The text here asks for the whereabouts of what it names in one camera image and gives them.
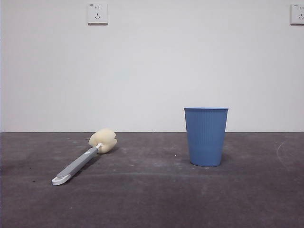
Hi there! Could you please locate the white wall socket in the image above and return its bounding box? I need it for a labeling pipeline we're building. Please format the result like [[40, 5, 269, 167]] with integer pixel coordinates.
[[87, 2, 109, 26], [290, 3, 304, 26]]

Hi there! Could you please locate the grey-handled sponge cup brush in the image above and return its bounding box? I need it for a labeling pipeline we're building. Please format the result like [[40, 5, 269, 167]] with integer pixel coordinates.
[[51, 127, 118, 187]]

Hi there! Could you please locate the blue ribbed plastic cup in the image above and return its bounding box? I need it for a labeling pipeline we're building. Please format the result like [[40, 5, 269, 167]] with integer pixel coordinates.
[[183, 107, 229, 168]]

